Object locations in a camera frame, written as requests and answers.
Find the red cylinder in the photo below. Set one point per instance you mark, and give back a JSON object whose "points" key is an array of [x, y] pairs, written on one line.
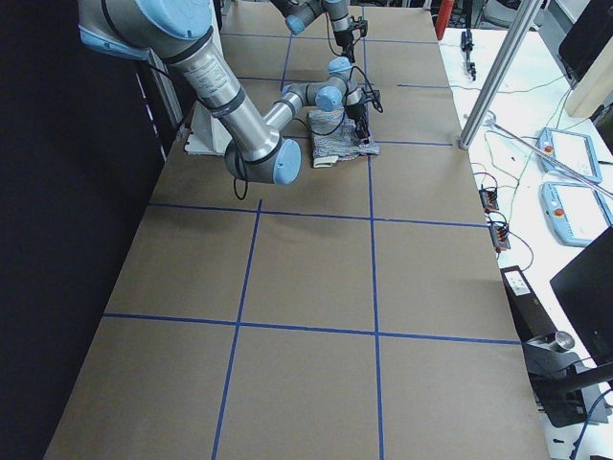
{"points": [[445, 10]]}

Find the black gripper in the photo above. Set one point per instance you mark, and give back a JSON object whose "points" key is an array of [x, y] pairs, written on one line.
{"points": [[357, 113], [342, 38]]}

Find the near blue teach pendant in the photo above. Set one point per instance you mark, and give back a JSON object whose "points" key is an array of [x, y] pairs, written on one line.
{"points": [[576, 213]]}

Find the aluminium frame post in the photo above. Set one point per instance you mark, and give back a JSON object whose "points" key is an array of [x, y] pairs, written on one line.
{"points": [[518, 22]]}

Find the blue teach pendant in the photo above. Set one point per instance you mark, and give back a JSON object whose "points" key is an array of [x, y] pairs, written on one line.
{"points": [[574, 150], [576, 213]]}

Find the black camera mount with knob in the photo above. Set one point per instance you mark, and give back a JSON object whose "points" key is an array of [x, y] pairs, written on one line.
{"points": [[567, 389]]}

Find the far blue teach pendant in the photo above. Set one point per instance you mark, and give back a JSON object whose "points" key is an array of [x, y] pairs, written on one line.
{"points": [[574, 150]]}

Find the black tool on white table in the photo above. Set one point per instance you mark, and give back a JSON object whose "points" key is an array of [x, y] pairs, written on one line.
{"points": [[467, 48]]}

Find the black monitor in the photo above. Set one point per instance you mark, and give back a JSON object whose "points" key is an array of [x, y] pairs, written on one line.
{"points": [[583, 289]]}

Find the black power box with label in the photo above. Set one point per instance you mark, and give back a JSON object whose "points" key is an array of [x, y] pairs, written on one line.
{"points": [[529, 316]]}

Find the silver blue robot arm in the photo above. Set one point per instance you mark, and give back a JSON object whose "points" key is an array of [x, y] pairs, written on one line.
{"points": [[298, 15], [181, 33]]}

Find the white reacher grabber stick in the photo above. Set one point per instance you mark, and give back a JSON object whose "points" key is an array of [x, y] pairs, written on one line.
{"points": [[490, 121]]}

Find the small orange black connector board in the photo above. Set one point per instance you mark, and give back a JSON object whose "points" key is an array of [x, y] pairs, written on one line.
{"points": [[488, 198]]}

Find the navy white striped polo shirt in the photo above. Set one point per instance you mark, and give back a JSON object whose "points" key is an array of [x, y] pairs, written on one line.
{"points": [[334, 139]]}

